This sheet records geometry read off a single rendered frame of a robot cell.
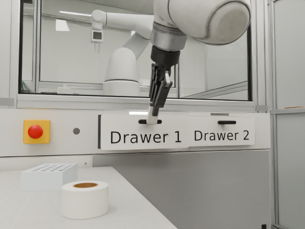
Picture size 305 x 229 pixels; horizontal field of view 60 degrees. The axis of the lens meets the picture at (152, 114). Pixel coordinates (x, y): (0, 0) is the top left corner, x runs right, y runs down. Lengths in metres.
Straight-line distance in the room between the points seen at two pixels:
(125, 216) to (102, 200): 0.04
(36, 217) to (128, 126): 0.47
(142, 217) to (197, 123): 0.63
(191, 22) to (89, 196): 0.33
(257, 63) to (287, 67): 1.38
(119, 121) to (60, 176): 0.31
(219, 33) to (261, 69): 0.73
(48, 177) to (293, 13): 2.37
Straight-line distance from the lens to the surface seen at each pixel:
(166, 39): 0.65
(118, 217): 0.41
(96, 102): 0.90
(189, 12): 0.49
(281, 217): 2.68
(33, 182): 0.61
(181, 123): 0.88
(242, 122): 1.08
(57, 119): 0.89
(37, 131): 0.83
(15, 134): 0.91
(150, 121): 0.79
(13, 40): 0.95
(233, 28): 0.48
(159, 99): 0.71
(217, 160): 1.05
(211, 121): 1.01
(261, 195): 1.19
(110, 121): 0.82
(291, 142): 2.50
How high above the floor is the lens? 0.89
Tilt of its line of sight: 3 degrees up
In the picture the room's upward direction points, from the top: straight up
